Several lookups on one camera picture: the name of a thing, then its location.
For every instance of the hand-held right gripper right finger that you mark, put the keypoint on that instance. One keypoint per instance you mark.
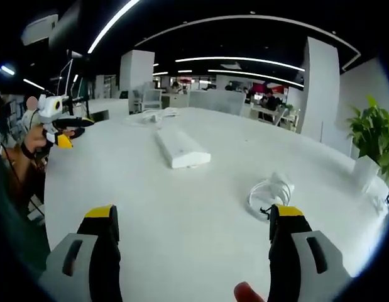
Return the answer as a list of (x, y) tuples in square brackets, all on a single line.
[(285, 251)]

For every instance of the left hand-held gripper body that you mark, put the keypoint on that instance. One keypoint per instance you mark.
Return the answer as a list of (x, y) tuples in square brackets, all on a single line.
[(49, 108)]

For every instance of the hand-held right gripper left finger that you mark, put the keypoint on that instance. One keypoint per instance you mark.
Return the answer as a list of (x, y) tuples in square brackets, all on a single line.
[(103, 251)]

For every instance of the white charger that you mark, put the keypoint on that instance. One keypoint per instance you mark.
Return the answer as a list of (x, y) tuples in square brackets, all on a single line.
[(282, 183)]

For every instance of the white power strip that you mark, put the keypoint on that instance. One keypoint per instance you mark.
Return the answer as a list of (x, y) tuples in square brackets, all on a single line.
[(181, 149)]

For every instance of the white desk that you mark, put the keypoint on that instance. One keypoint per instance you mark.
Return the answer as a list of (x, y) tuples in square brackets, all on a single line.
[(181, 201)]

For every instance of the long ceiling light strip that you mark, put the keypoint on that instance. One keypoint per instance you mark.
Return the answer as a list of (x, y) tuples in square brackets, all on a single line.
[(114, 23)]

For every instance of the grey desk partition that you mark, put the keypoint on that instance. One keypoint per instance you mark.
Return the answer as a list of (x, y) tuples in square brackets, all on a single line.
[(217, 101)]

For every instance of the person's left hand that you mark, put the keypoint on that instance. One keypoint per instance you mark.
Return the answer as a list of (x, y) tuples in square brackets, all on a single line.
[(32, 138)]

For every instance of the person's right hand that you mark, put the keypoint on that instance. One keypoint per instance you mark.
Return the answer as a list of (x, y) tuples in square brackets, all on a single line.
[(249, 294)]

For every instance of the white metal stand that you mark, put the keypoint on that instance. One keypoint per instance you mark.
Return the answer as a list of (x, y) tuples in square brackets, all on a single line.
[(66, 80)]

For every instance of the black wristband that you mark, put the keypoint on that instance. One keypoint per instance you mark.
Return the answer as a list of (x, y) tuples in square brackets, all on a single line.
[(27, 151)]

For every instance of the grey office chair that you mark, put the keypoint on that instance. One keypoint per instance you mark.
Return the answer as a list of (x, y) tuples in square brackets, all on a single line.
[(151, 98)]

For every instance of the white ceiling air unit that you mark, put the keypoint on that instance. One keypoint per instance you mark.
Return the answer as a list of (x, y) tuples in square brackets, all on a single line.
[(40, 28)]

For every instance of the person's dark green clothing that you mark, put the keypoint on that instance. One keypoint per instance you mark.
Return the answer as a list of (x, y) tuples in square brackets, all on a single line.
[(15, 239)]

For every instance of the white packet with black print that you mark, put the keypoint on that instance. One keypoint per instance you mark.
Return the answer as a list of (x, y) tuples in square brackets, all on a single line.
[(381, 198)]

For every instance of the white plant pot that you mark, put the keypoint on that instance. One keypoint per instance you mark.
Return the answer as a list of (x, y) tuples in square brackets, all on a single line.
[(365, 171)]

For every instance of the green potted plant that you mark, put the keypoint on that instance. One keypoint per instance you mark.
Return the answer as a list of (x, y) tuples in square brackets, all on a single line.
[(374, 132)]

